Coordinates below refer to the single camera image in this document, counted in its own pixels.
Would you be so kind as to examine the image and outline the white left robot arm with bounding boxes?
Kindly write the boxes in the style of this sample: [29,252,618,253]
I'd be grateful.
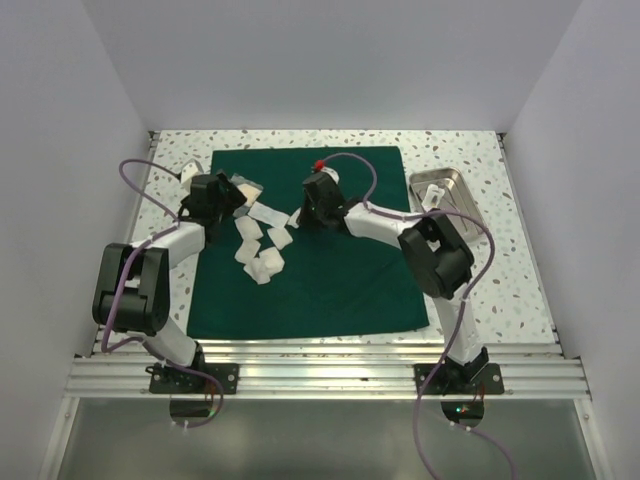
[92,170,246,393]

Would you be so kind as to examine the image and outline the small white gauze pad top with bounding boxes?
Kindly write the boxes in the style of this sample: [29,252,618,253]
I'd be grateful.
[287,208,301,229]

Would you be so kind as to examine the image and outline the clear bag with gloves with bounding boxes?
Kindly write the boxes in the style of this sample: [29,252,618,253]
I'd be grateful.
[231,173,264,218]

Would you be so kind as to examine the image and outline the white gauze pad front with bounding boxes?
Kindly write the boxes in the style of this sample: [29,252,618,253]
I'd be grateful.
[243,257,271,285]

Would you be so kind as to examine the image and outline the aluminium rail frame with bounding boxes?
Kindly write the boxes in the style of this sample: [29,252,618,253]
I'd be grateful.
[41,130,607,479]

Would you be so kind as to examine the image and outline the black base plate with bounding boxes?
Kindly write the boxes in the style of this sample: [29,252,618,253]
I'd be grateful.
[423,363,505,396]
[145,363,240,395]

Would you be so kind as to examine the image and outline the white gauze pad upper left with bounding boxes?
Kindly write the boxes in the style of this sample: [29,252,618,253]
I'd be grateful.
[235,216,263,242]

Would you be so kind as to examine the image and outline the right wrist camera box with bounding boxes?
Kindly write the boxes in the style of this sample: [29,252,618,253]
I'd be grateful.
[319,167,339,185]

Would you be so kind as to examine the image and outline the white gauze pad lower middle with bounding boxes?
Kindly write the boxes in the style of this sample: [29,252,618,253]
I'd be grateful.
[259,247,285,276]

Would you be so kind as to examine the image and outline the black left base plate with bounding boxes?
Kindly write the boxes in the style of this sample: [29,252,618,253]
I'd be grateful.
[145,363,240,395]

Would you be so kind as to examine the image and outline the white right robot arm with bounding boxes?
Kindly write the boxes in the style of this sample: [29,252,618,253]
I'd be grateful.
[299,171,489,393]

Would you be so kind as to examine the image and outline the white gauze pad middle left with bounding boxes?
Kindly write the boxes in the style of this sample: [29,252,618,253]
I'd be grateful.
[234,239,261,264]

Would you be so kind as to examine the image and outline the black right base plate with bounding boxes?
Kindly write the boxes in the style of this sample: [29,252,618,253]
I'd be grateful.
[423,363,505,396]

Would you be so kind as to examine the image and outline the white printed paper packet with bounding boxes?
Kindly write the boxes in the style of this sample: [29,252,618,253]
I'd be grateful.
[247,202,290,228]

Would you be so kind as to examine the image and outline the green surgical cloth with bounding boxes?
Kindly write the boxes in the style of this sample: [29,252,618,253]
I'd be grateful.
[187,146,428,340]

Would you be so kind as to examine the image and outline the clear pouch with dark item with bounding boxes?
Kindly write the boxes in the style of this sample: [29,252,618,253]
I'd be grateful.
[421,184,446,211]

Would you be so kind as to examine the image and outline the stainless steel tray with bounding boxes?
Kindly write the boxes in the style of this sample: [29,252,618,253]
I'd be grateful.
[408,167,484,224]

